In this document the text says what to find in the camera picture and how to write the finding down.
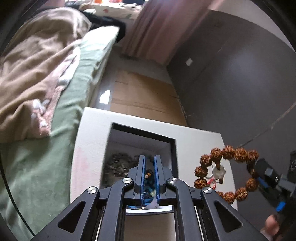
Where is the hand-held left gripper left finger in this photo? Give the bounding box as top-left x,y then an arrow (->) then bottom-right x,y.
30,155 -> 146,241

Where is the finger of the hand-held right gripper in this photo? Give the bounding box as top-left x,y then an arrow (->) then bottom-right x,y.
251,159 -> 281,189
259,185 -> 287,213

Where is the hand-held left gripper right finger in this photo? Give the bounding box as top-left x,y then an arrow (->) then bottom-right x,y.
154,155 -> 268,241

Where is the blue bead bracelet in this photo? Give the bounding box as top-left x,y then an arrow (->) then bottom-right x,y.
129,170 -> 156,209

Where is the white fabric scrunchie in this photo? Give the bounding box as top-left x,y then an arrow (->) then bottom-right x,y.
105,152 -> 139,184

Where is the black cardboard box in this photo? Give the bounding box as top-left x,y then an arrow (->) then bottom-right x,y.
100,122 -> 180,215

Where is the brown bead bracelet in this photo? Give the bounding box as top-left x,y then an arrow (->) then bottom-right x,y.
194,145 -> 260,205

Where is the person's right hand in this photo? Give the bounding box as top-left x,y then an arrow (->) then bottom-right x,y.
260,214 -> 285,241

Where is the flat brown cardboard sheet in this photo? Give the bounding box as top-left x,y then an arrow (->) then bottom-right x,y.
109,70 -> 188,127

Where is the bed with green sheet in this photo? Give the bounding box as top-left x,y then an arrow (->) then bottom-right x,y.
0,25 -> 119,237

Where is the pink curtain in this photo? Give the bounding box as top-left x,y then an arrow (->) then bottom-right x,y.
121,0 -> 209,66

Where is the beige blanket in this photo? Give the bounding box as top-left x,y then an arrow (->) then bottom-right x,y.
0,7 -> 92,142

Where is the black clothing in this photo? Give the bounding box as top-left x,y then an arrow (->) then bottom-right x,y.
81,10 -> 127,44

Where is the patterned white bedding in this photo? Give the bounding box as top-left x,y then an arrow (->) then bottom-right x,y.
79,0 -> 144,20

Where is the thin black cable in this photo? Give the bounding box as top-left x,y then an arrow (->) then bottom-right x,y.
0,170 -> 36,237

